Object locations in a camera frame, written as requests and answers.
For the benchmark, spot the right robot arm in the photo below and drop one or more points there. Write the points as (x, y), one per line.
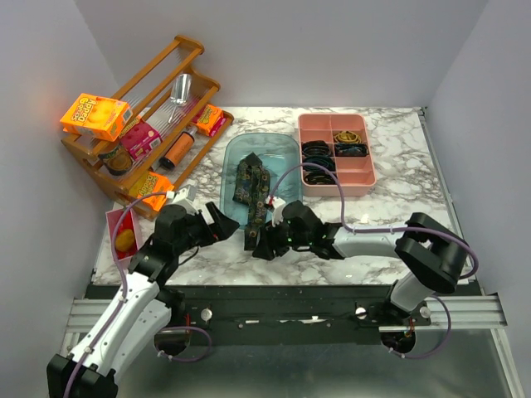
(434, 256)

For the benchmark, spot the yellow toy fruit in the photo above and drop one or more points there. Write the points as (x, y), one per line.
(125, 240)

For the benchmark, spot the dark patterned necktie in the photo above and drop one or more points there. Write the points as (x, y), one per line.
(252, 189)

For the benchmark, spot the orange bottle black cap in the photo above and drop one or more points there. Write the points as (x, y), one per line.
(179, 150)

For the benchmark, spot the wooden tiered rack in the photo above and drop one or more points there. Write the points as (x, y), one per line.
(148, 93)

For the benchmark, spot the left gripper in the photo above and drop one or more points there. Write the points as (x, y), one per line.
(220, 230)

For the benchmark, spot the rolled dark gold tie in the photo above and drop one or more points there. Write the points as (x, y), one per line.
(319, 178)

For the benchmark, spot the teal transparent plastic tray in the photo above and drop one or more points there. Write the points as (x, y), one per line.
(277, 153)

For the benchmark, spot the rolled dark blue tie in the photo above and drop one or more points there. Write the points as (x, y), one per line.
(358, 150)

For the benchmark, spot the rolled black tie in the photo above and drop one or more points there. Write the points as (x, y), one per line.
(315, 148)

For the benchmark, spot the pink sponge box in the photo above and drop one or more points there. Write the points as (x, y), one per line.
(139, 138)

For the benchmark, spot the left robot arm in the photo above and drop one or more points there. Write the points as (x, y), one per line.
(140, 308)

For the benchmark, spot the small pink bin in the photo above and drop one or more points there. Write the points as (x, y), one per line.
(129, 222)

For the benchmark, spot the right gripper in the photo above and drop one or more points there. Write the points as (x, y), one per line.
(269, 242)

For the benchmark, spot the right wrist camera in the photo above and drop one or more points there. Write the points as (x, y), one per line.
(276, 205)

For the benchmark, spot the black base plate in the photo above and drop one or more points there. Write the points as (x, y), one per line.
(297, 315)

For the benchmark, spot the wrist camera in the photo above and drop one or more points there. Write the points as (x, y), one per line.
(183, 197)
(276, 205)

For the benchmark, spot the small orange box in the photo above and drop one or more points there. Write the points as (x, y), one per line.
(209, 120)

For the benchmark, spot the dark round can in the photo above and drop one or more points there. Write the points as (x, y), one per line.
(116, 159)

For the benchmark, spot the aluminium rail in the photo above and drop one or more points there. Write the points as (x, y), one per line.
(467, 313)

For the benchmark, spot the pink divided organizer box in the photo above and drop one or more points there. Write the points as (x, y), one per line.
(356, 176)

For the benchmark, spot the large orange sponge box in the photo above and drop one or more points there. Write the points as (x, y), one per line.
(97, 117)

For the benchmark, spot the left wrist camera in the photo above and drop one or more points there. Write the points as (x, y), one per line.
(183, 197)

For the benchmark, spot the orange box lower shelf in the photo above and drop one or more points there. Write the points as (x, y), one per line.
(148, 183)

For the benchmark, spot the rolled teal tie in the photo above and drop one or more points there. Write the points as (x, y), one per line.
(315, 163)

